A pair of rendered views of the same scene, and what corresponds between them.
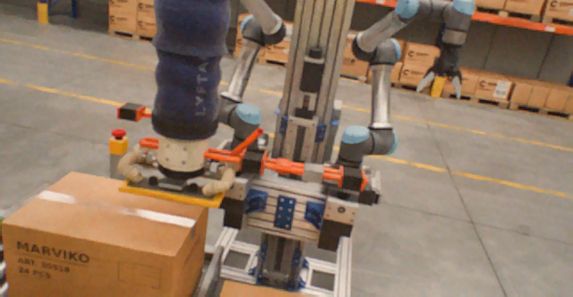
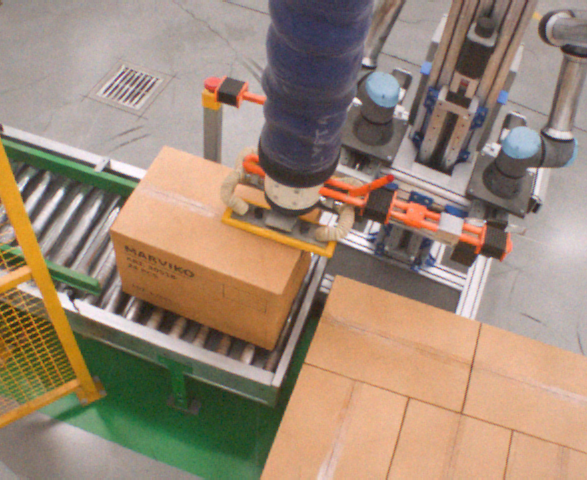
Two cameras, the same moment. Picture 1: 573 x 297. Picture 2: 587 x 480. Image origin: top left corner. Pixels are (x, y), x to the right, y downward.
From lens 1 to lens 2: 84 cm
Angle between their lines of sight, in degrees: 34
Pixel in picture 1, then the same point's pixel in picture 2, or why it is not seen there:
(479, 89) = not seen: outside the picture
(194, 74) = (312, 129)
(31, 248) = (138, 253)
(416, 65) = not seen: outside the picture
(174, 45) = (289, 102)
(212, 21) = (339, 81)
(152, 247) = (258, 279)
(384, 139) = (558, 153)
